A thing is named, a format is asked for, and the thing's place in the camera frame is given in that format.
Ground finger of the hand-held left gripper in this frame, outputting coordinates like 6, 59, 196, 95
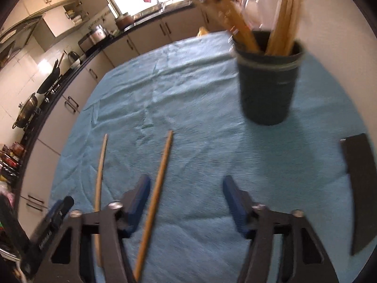
41, 196, 75, 234

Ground bunch of wooden chopsticks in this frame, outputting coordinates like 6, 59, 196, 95
184, 0, 306, 56

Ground stainless steel appliance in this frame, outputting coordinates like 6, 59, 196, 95
78, 25, 108, 52

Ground brass pan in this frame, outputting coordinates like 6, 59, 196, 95
12, 92, 39, 129

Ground black phone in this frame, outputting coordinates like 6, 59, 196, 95
340, 133, 375, 257

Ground steel range hood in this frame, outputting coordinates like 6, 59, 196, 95
0, 14, 45, 66

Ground black kitchen countertop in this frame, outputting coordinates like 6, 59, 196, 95
18, 1, 195, 166

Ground row of condiment bottles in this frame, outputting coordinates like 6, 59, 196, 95
0, 143, 26, 184

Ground dark grey utensil holder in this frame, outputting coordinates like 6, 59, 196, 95
228, 30, 306, 126

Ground blue towel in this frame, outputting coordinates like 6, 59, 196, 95
48, 31, 372, 283

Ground wooden chopstick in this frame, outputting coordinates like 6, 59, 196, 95
93, 133, 109, 267
133, 129, 174, 282

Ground beige lower kitchen cabinets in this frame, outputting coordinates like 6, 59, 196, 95
18, 4, 234, 230

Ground black wok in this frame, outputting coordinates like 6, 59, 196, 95
37, 51, 66, 94

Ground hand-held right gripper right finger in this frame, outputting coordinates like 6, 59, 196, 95
222, 175, 339, 283

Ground beige upper kitchen cabinet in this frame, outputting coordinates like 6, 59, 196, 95
0, 0, 98, 37

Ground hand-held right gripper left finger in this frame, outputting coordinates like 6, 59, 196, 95
35, 174, 152, 283

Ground brown cooking pot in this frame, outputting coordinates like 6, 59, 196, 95
115, 13, 135, 30

